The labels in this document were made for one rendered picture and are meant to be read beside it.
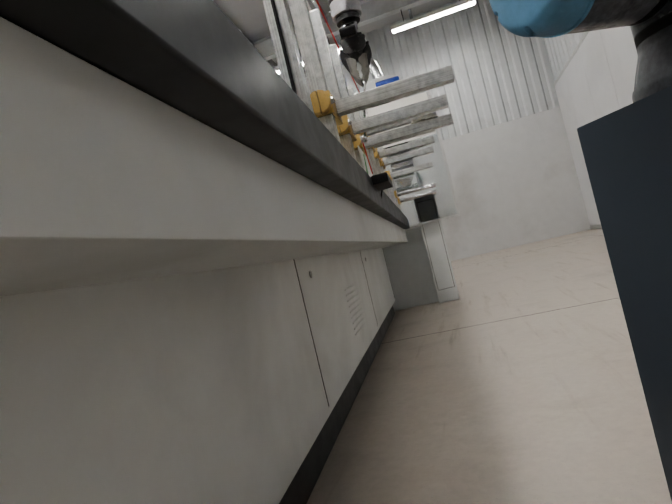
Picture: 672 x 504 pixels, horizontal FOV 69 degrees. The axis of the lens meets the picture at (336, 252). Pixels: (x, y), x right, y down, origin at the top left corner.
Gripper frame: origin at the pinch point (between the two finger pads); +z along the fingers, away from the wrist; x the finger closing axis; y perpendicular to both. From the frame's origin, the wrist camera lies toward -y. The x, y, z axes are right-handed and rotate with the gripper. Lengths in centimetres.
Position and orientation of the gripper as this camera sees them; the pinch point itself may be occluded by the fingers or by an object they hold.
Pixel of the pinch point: (362, 81)
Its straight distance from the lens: 151.0
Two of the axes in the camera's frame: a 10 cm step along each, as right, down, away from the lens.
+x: -9.5, 2.3, 1.9
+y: 1.9, -0.3, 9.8
